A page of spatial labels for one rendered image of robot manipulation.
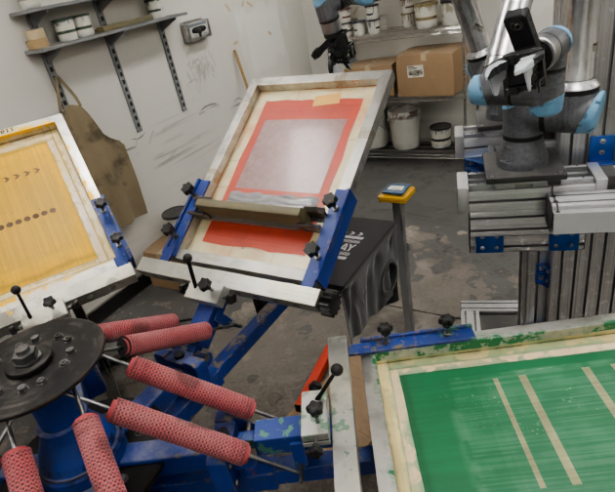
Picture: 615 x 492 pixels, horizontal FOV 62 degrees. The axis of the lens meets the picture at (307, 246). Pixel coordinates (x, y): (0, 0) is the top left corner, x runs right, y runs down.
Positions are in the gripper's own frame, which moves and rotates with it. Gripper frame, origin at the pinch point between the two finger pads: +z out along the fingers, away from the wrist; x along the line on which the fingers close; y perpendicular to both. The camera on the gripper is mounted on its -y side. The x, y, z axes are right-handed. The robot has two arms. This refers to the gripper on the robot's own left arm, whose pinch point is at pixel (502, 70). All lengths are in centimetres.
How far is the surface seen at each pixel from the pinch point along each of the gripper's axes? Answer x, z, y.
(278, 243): 74, 2, 40
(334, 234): 53, 0, 38
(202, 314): 81, 32, 48
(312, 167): 73, -22, 25
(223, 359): 82, 31, 65
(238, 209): 83, 5, 27
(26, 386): 66, 81, 28
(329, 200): 54, -4, 28
